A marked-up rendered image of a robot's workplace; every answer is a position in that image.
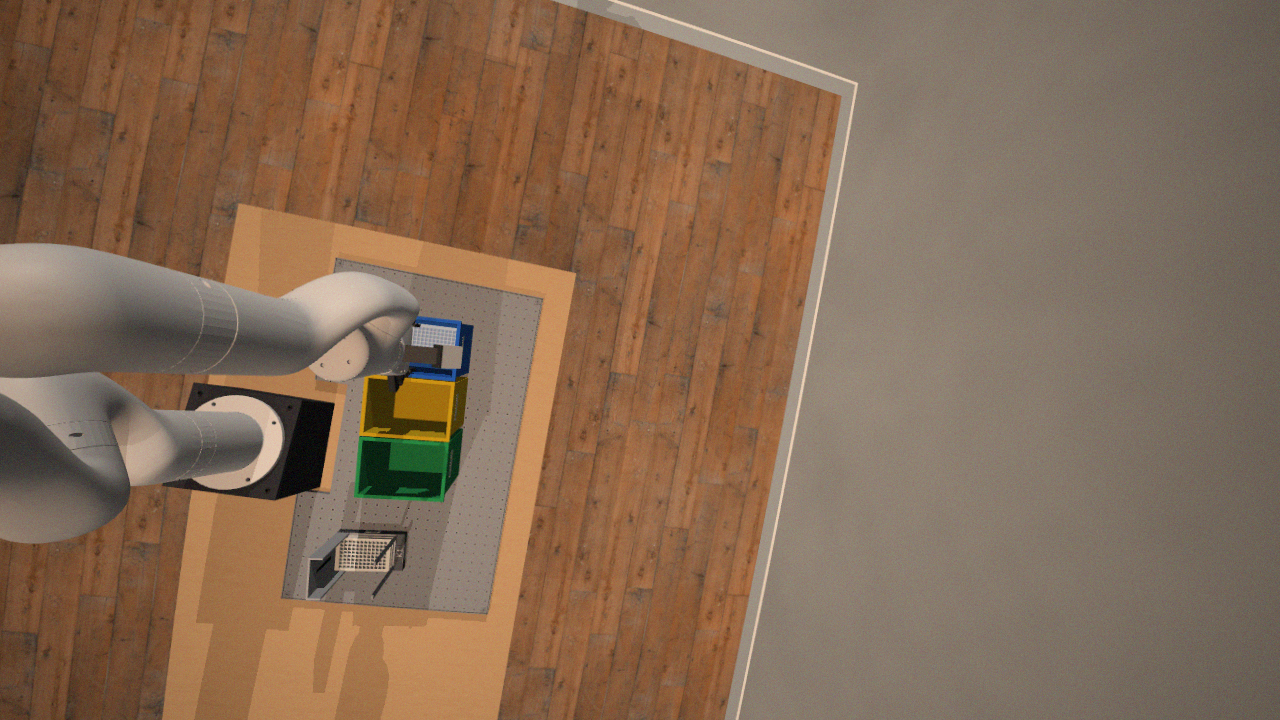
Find green open-top bin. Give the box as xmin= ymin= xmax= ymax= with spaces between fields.
xmin=355 ymin=428 xmax=463 ymax=502

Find yellow open-top bin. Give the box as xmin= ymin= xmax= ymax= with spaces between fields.
xmin=358 ymin=375 xmax=468 ymax=442

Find blue box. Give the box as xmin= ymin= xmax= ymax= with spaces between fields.
xmin=408 ymin=316 xmax=474 ymax=380

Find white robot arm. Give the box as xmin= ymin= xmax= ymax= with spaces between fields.
xmin=0 ymin=243 xmax=463 ymax=544

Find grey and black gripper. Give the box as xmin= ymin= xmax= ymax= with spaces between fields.
xmin=378 ymin=322 xmax=421 ymax=392

